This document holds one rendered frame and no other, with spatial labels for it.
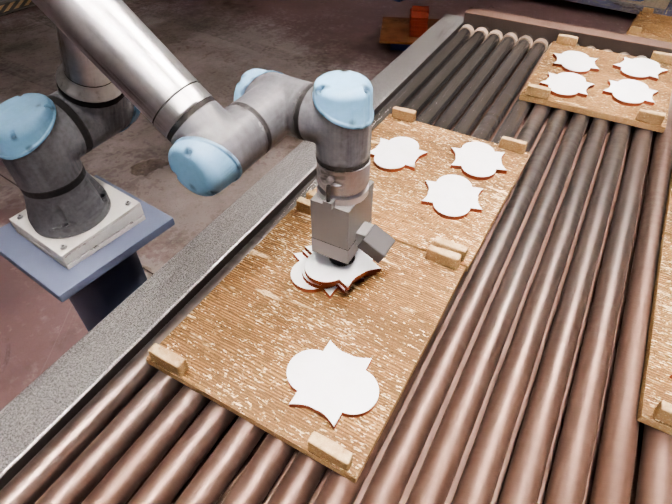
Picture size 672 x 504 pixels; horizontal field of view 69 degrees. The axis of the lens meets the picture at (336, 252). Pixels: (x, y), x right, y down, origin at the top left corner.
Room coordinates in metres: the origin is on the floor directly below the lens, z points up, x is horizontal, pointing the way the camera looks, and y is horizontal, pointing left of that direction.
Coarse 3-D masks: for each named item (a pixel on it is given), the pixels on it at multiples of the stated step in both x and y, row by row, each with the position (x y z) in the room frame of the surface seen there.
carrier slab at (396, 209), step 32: (384, 128) 1.05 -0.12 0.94; (416, 128) 1.05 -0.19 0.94; (448, 160) 0.91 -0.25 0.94; (512, 160) 0.91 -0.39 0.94; (384, 192) 0.80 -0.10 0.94; (416, 192) 0.80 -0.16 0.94; (384, 224) 0.70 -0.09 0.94; (416, 224) 0.70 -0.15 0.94; (448, 224) 0.70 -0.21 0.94; (480, 224) 0.70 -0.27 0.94
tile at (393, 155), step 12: (384, 144) 0.96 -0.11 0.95; (396, 144) 0.96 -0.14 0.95; (408, 144) 0.96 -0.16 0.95; (372, 156) 0.92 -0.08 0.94; (384, 156) 0.91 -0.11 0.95; (396, 156) 0.91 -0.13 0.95; (408, 156) 0.91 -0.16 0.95; (420, 156) 0.92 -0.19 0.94; (384, 168) 0.87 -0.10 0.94; (396, 168) 0.87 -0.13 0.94; (408, 168) 0.88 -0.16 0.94
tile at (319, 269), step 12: (312, 252) 0.58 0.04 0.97; (360, 252) 0.58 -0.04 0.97; (312, 264) 0.56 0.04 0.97; (324, 264) 0.56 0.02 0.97; (360, 264) 0.56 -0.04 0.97; (372, 264) 0.56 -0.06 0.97; (312, 276) 0.53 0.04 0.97; (324, 276) 0.53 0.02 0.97; (336, 276) 0.53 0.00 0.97; (348, 276) 0.53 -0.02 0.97; (360, 276) 0.54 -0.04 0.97; (348, 288) 0.51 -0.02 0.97
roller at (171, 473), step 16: (512, 32) 1.69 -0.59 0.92; (496, 48) 1.57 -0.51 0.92; (512, 48) 1.65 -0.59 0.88; (496, 64) 1.47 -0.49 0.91; (480, 80) 1.34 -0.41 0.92; (464, 96) 1.24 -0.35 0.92; (448, 112) 1.15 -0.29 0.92; (448, 128) 1.10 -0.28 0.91; (208, 416) 0.32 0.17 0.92; (224, 416) 0.32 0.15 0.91; (192, 432) 0.30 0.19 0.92; (208, 432) 0.30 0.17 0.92; (176, 448) 0.28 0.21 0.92; (192, 448) 0.28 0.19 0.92; (208, 448) 0.28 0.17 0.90; (160, 464) 0.26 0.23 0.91; (176, 464) 0.26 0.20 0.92; (192, 464) 0.26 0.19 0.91; (160, 480) 0.24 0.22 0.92; (176, 480) 0.24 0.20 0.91; (144, 496) 0.22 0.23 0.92; (160, 496) 0.22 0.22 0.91
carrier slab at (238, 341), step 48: (288, 240) 0.65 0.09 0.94; (240, 288) 0.54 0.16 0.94; (288, 288) 0.54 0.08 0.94; (384, 288) 0.54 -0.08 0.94; (432, 288) 0.54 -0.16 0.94; (192, 336) 0.44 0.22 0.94; (240, 336) 0.44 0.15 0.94; (288, 336) 0.44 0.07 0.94; (336, 336) 0.44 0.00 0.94; (384, 336) 0.44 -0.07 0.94; (192, 384) 0.36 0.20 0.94; (240, 384) 0.36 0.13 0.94; (288, 384) 0.36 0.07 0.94; (384, 384) 0.36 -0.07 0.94; (288, 432) 0.29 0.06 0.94; (336, 432) 0.29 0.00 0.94
